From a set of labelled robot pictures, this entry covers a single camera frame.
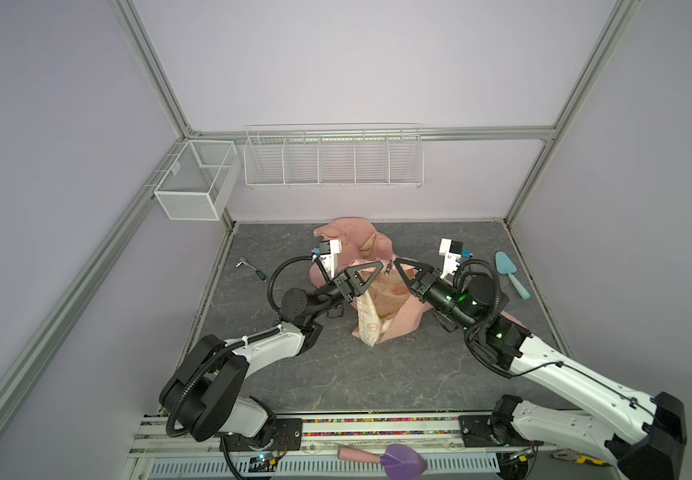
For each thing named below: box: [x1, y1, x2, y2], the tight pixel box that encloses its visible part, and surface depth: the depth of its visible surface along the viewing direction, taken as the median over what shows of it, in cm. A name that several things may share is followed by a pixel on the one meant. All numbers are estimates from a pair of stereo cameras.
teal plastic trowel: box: [495, 251, 531, 299], surface depth 108 cm
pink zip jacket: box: [309, 218, 432, 346], surface depth 75 cm
